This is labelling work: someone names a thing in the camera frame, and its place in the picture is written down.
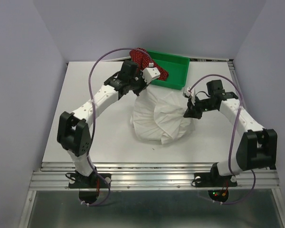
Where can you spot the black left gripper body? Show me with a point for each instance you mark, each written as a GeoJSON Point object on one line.
{"type": "Point", "coordinates": [137, 83]}

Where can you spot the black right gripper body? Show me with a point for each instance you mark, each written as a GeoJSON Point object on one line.
{"type": "Point", "coordinates": [200, 106]}

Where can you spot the white skirt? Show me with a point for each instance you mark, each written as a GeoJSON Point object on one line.
{"type": "Point", "coordinates": [159, 117]}

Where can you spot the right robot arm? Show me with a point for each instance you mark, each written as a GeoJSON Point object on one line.
{"type": "Point", "coordinates": [258, 145]}

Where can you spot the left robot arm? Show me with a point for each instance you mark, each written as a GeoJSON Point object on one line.
{"type": "Point", "coordinates": [74, 128]}

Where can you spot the red polka dot skirt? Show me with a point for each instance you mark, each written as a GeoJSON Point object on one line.
{"type": "Point", "coordinates": [142, 60]}

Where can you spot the green plastic bin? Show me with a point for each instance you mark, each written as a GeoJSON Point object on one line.
{"type": "Point", "coordinates": [176, 66]}

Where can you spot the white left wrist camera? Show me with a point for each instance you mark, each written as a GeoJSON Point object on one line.
{"type": "Point", "coordinates": [150, 73]}

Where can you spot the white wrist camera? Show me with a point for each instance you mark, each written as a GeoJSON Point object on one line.
{"type": "Point", "coordinates": [150, 73]}
{"type": "Point", "coordinates": [190, 94]}

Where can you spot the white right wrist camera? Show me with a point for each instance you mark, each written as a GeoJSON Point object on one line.
{"type": "Point", "coordinates": [190, 94]}

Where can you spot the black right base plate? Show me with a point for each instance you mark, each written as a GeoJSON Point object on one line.
{"type": "Point", "coordinates": [206, 180]}

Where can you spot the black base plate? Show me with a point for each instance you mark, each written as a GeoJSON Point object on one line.
{"type": "Point", "coordinates": [78, 181]}
{"type": "Point", "coordinates": [206, 180]}

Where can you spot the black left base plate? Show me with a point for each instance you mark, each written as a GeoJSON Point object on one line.
{"type": "Point", "coordinates": [78, 181]}

